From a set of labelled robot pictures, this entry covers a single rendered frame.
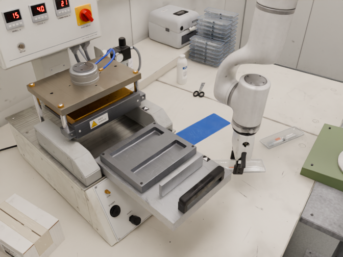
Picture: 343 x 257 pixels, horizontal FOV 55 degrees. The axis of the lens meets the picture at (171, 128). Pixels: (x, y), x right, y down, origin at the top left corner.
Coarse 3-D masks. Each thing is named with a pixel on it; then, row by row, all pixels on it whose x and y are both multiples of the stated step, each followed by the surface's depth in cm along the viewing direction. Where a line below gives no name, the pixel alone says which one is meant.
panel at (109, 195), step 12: (108, 180) 90; (96, 192) 88; (108, 192) 88; (120, 192) 92; (108, 204) 90; (120, 204) 93; (132, 204) 95; (108, 216) 90; (120, 216) 93; (144, 216) 98; (120, 228) 93; (132, 228) 96
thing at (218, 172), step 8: (216, 168) 80; (208, 176) 78; (216, 176) 79; (200, 184) 76; (208, 184) 77; (192, 192) 74; (200, 192) 76; (184, 200) 72; (192, 200) 74; (184, 208) 73
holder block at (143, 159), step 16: (144, 128) 95; (160, 128) 95; (128, 144) 90; (144, 144) 92; (160, 144) 89; (176, 144) 92; (192, 144) 89; (112, 160) 84; (128, 160) 84; (144, 160) 84; (160, 160) 87; (176, 160) 84; (128, 176) 80; (144, 176) 80; (160, 176) 82
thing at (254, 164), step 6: (216, 162) 109; (222, 162) 109; (228, 162) 109; (234, 162) 109; (240, 162) 109; (246, 162) 110; (252, 162) 110; (258, 162) 110; (228, 168) 107; (246, 168) 107; (252, 168) 107; (258, 168) 108; (264, 168) 108
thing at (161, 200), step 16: (96, 160) 88; (192, 160) 82; (112, 176) 84; (176, 176) 79; (192, 176) 83; (224, 176) 83; (128, 192) 82; (144, 192) 79; (160, 192) 77; (176, 192) 79; (208, 192) 79; (160, 208) 76; (176, 208) 76; (192, 208) 76; (176, 224) 74
